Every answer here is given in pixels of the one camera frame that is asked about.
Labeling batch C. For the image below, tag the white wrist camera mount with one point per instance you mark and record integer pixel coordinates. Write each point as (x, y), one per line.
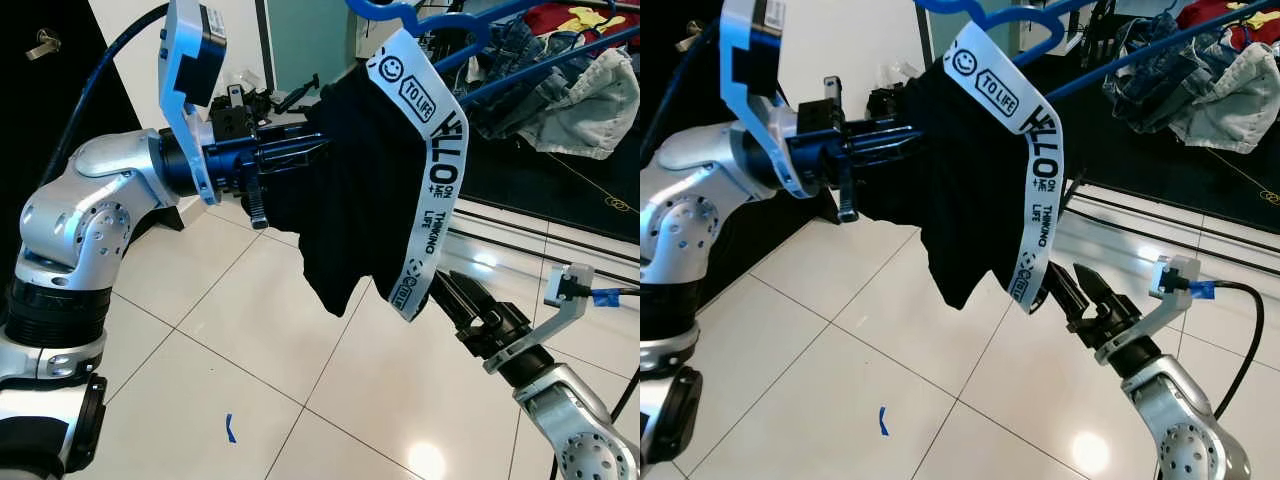
(1175, 280)
(180, 80)
(565, 300)
(740, 80)

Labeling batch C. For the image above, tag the dark blue denim shorts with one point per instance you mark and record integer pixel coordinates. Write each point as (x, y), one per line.
(1150, 70)
(520, 60)

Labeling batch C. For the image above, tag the light blue denim shorts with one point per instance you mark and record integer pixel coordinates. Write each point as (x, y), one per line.
(590, 120)
(1230, 110)

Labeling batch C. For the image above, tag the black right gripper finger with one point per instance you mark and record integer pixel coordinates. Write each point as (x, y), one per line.
(1063, 295)
(478, 298)
(1093, 290)
(455, 303)

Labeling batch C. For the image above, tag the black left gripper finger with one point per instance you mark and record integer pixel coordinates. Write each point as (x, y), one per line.
(878, 155)
(290, 170)
(880, 132)
(290, 147)

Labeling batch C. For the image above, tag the black shorts white printed waistband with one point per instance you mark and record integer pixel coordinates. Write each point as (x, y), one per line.
(350, 200)
(950, 190)

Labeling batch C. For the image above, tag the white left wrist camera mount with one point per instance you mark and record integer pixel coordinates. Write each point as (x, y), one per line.
(180, 80)
(740, 80)

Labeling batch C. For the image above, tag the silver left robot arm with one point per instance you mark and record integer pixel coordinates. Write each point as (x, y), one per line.
(690, 210)
(80, 210)

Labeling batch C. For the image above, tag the red shirt with yellow star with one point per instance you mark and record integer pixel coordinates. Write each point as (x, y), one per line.
(1210, 12)
(560, 15)

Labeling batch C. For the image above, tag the black door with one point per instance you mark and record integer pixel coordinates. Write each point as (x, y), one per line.
(665, 80)
(40, 100)

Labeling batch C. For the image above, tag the blue plastic clothes hanger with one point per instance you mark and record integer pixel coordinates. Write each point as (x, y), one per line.
(935, 8)
(372, 12)

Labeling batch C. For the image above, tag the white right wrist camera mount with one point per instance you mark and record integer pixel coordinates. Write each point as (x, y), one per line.
(1175, 280)
(565, 300)

